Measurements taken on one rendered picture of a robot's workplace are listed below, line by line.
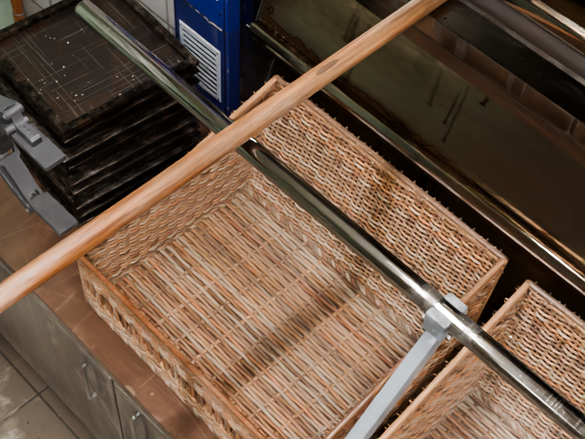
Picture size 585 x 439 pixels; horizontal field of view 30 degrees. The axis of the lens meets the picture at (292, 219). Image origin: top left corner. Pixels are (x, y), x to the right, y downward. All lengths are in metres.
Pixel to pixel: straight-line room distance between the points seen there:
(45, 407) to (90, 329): 0.62
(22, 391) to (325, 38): 1.19
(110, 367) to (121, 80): 0.50
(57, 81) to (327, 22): 0.49
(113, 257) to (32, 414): 0.71
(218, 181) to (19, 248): 0.40
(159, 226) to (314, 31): 0.46
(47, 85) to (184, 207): 0.33
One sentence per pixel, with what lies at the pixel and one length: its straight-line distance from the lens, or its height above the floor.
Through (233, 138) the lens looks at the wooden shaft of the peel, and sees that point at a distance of 1.43.
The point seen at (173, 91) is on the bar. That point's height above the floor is 1.17.
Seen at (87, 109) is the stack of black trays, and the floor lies 0.87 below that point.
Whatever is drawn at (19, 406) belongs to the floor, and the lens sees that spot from 2.61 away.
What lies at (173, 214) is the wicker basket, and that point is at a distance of 2.03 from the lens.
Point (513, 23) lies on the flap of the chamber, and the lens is 1.32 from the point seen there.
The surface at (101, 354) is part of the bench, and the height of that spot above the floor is 0.58.
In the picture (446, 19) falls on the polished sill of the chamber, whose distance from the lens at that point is 1.65.
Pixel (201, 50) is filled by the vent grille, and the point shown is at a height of 0.77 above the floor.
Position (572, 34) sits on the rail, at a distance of 1.28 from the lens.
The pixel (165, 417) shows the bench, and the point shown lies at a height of 0.58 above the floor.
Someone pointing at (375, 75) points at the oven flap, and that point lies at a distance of 1.81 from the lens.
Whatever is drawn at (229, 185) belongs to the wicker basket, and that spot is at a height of 0.64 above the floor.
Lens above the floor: 2.28
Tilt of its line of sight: 53 degrees down
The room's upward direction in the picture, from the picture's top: 4 degrees clockwise
